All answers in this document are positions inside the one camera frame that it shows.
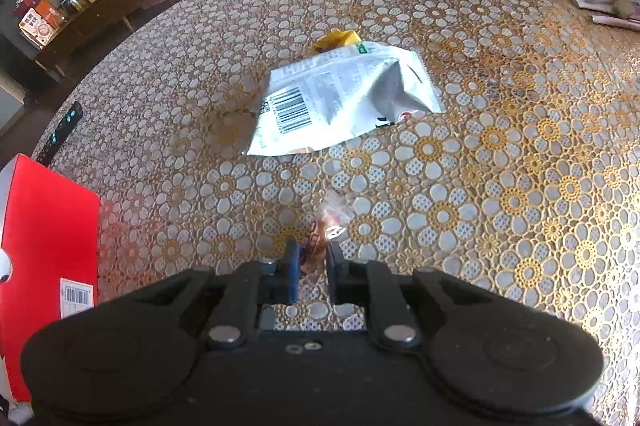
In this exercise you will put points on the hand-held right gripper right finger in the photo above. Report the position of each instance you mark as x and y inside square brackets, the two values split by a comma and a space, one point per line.
[336, 275]

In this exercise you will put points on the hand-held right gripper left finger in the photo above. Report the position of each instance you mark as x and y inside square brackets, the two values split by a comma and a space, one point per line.
[292, 277]

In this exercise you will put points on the small clear snack packet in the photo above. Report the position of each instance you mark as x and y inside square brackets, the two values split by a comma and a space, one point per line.
[325, 226]

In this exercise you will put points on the red cardboard box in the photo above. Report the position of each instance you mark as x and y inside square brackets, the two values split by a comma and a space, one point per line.
[45, 231]

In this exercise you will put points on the silver snack bag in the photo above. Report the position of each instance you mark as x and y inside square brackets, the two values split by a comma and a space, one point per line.
[345, 96]

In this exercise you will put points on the gold floral lace tablecloth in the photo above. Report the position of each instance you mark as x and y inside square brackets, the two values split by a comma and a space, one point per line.
[500, 156]

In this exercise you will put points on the small yellow wrapper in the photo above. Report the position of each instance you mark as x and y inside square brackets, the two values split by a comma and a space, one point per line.
[340, 39]

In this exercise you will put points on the black remote control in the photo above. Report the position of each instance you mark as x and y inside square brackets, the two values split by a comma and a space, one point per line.
[62, 128]

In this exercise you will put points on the red orange box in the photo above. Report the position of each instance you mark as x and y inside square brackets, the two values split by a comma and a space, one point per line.
[35, 26]

